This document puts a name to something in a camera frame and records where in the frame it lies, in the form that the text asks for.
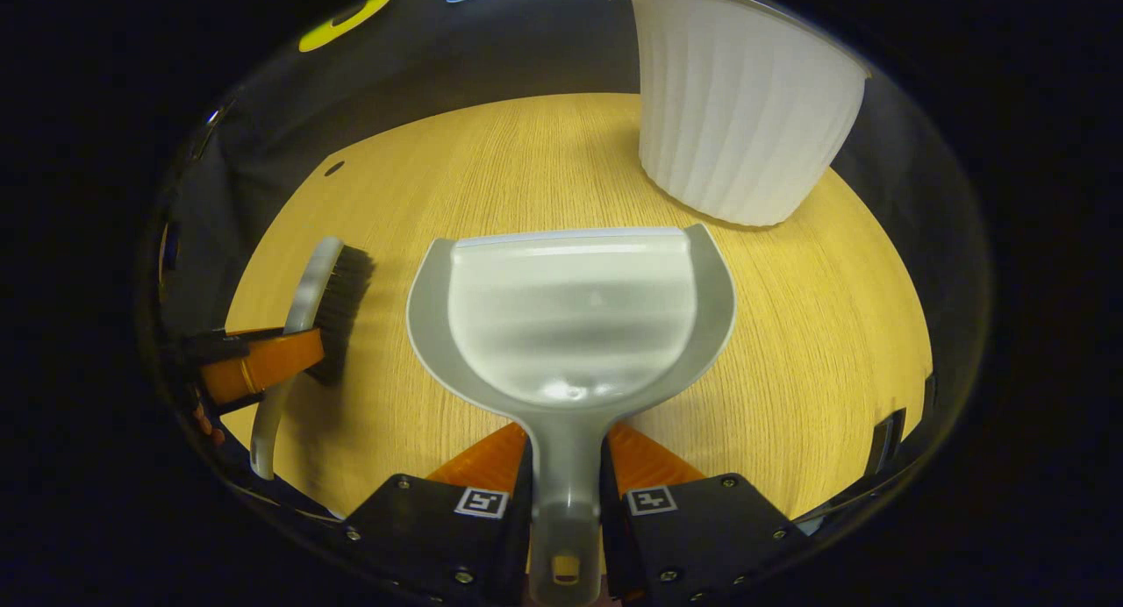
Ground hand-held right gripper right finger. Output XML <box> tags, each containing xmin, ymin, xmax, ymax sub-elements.
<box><xmin>601</xmin><ymin>421</ymin><xmax>812</xmax><ymax>607</ymax></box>

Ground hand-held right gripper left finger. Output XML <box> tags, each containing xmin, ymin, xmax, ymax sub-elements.
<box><xmin>342</xmin><ymin>421</ymin><xmax>534</xmax><ymax>607</ymax></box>

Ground small white broom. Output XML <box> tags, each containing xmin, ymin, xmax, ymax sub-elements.
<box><xmin>248</xmin><ymin>236</ymin><xmax>376</xmax><ymax>481</ymax></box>

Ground white plastic dustpan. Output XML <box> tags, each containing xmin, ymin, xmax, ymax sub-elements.
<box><xmin>406</xmin><ymin>223</ymin><xmax>738</xmax><ymax>607</ymax></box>

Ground white ribbed garbage bin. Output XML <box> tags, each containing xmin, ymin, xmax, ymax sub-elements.
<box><xmin>608</xmin><ymin>0</ymin><xmax>871</xmax><ymax>228</ymax></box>

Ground dark rectangular object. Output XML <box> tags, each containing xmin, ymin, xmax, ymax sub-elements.
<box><xmin>869</xmin><ymin>407</ymin><xmax>909</xmax><ymax>478</ymax></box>

